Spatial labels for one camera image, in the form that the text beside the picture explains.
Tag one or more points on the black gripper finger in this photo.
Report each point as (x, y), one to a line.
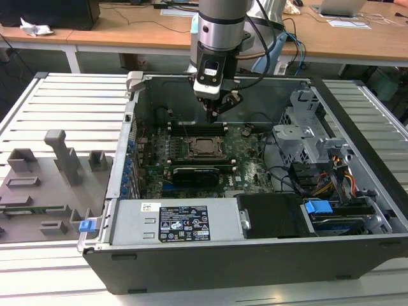
(231, 102)
(208, 110)

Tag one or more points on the thin metal locking lever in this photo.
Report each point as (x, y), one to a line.
(185, 133)

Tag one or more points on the silver green CPU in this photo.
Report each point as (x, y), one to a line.
(206, 147)

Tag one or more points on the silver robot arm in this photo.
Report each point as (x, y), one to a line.
(220, 28)

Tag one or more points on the CPU socket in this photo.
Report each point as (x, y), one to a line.
(189, 155)

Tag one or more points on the round coin cell battery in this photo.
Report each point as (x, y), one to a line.
(246, 131)

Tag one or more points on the green motherboard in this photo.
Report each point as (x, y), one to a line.
(242, 153)

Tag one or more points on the black graphics card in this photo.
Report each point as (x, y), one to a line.
(196, 177)

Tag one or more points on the metal disk bay cage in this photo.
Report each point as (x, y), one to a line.
(293, 137)

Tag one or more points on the white paper sheet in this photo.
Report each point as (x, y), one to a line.
(347, 24)
(178, 12)

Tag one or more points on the beige crumpled bag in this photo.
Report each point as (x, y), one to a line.
(291, 9)

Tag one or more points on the silver finned heatsink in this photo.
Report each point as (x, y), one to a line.
(230, 193)

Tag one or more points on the cardboard box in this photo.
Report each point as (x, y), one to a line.
(134, 60)

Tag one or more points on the black computer mouse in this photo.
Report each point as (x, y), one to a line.
(298, 2)

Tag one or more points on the long wooden desk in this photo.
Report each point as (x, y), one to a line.
(127, 38)

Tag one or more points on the black plastic shroud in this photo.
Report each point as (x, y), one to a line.
(274, 216)

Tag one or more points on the silver laptop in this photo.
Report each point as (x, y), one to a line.
(341, 6)

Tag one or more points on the silver power supply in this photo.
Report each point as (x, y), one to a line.
(134, 223)

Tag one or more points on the blue disk carrier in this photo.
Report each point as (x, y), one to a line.
(318, 208)

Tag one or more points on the green storage bin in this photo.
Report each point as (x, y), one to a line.
(387, 83)

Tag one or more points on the black grey PC case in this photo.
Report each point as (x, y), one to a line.
(223, 271)

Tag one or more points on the hard disk drive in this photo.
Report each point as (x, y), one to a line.
(338, 227)

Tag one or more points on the blue case latch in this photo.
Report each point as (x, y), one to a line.
(86, 226)

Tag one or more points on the grey parts rack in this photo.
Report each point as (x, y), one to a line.
(48, 197)

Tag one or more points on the black computer box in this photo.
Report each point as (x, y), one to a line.
(48, 12)

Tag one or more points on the crumpled white paper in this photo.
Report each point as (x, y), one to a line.
(35, 29)

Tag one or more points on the green RAM stick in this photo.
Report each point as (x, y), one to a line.
(41, 209)

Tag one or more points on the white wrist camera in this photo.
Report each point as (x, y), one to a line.
(207, 89)

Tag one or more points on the black plastic bracket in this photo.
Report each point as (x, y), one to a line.
(303, 178)

